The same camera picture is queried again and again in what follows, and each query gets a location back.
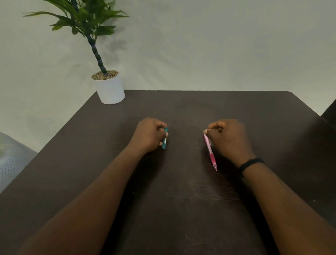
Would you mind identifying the person's right hand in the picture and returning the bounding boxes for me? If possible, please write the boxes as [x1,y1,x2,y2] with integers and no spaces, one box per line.
[204,119,257,168]

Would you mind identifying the person's left hand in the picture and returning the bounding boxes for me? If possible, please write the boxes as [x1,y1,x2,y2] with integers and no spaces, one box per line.
[128,117,169,155]

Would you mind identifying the pink pen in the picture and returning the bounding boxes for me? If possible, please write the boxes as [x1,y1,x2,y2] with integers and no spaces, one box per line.
[203,132,218,171]

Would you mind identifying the person's left forearm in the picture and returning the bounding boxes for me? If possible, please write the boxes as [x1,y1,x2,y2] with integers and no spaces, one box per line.
[16,145,148,255]

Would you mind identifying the person's right forearm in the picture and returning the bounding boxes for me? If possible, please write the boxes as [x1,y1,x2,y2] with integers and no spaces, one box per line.
[241,161,336,255]

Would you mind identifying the black wristband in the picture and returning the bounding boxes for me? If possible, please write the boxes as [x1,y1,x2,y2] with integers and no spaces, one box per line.
[238,157,265,178]

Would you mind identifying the white plant pot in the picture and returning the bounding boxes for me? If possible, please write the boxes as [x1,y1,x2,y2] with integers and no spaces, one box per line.
[91,70,125,105]

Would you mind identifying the green artificial plant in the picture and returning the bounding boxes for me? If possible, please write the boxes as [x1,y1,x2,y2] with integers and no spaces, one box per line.
[23,0,129,77]

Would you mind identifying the grey mesh chair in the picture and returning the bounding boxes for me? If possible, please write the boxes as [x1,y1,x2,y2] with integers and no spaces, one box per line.
[0,132,38,194]

